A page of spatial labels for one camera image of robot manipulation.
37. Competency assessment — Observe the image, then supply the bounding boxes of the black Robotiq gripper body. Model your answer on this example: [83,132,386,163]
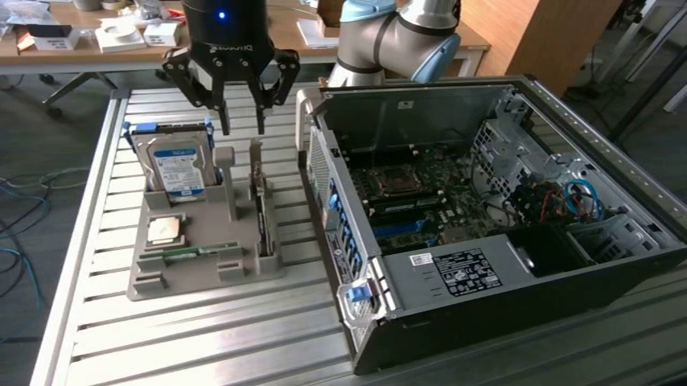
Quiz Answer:
[182,0,277,84]

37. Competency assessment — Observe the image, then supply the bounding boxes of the green graphics card with bracket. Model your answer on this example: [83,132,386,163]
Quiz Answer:
[249,138,278,258]

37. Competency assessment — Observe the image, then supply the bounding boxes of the small white labelled box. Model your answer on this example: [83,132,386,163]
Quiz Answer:
[143,23,182,47]

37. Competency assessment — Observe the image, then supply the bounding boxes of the white paper stack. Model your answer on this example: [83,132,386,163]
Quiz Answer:
[297,18,341,50]

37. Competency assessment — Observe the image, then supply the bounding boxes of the white box with tape roll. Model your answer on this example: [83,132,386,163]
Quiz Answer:
[95,19,149,54]

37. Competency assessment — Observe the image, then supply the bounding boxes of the hard disk in blue caddy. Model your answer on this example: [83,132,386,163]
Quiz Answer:
[125,116,223,203]

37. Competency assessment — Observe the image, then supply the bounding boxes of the long wooden desk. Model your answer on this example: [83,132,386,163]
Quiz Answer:
[0,0,493,76]

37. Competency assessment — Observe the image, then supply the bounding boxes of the white box with black insert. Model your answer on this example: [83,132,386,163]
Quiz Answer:
[26,23,82,51]

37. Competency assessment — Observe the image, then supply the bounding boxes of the CPU socket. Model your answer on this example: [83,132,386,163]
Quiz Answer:
[370,164,426,198]

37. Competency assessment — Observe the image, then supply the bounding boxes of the silver CPU chip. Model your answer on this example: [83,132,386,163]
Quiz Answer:
[146,216,185,245]

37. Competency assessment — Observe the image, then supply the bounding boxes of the installed black RAM sticks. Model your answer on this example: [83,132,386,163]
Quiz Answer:
[365,192,447,217]

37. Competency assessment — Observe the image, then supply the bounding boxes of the green RAM stick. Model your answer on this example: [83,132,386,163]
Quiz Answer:
[141,240,239,259]

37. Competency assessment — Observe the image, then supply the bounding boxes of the blue expansion slot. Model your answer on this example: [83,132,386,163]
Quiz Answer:
[373,219,431,239]

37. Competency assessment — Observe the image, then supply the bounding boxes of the perforated metal drive cage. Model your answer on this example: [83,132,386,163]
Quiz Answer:
[471,118,554,202]

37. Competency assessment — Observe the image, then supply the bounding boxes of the green motherboard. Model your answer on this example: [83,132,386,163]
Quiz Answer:
[349,148,501,257]

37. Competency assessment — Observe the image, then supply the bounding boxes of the grey plastic parts rack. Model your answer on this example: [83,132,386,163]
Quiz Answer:
[127,138,289,301]

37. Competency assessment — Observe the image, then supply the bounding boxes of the wooden cabinet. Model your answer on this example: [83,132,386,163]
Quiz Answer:
[459,0,625,97]

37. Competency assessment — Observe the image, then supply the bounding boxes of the blue case latch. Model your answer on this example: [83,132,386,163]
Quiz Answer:
[346,283,377,303]

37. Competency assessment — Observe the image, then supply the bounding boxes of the grey power supply unit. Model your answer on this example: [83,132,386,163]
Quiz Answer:
[383,235,538,310]

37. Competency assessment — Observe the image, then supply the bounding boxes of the black open PC case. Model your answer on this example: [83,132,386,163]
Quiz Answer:
[297,74,687,377]

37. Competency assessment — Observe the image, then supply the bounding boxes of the metal disk bay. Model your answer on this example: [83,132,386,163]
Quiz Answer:
[569,215,662,265]

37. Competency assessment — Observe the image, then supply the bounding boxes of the white floor cable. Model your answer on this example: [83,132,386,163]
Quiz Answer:
[0,166,91,191]

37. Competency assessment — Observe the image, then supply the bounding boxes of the blue floor cable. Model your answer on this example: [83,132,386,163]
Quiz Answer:
[0,176,53,343]

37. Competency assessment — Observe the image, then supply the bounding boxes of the blue SATA wire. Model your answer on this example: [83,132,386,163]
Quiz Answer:
[563,179,607,223]

